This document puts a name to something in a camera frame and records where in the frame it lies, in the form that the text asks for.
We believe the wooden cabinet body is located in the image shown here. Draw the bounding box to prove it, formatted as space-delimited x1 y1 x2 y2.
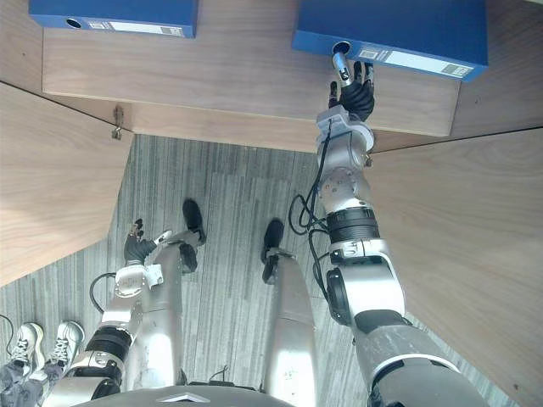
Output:
0 0 543 154

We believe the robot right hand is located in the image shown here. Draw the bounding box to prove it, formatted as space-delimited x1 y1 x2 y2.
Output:
327 51 378 121

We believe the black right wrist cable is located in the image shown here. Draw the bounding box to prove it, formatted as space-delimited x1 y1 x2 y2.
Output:
288 118 337 307

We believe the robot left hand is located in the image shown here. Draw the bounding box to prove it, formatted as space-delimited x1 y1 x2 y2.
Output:
122 219 173 265

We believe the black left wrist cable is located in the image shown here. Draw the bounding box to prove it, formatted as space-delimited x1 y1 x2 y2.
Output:
89 271 118 315

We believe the person's white shoe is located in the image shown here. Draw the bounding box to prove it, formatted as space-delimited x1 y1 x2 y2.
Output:
5 322 44 375
43 321 87 371

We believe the person's leg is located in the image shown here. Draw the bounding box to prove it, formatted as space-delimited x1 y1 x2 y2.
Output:
0 360 31 407
25 363 65 402

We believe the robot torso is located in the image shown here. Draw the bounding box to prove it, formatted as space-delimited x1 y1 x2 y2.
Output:
72 383 299 407

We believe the robot left leg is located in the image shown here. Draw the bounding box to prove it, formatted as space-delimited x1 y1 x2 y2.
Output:
125 198 208 392

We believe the wooden cabinet door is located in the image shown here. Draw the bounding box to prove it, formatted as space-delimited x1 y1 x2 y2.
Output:
367 125 543 407
0 80 137 289

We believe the robot leg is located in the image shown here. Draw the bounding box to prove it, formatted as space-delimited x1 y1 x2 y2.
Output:
259 217 320 406
125 198 208 392

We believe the robot right leg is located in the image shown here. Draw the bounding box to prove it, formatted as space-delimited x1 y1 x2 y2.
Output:
259 217 320 406

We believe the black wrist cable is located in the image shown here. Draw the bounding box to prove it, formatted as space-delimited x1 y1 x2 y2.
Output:
89 271 118 315
288 118 337 307

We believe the blue file box folder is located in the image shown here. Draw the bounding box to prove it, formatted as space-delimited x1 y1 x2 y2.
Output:
28 0 199 40
291 0 490 84

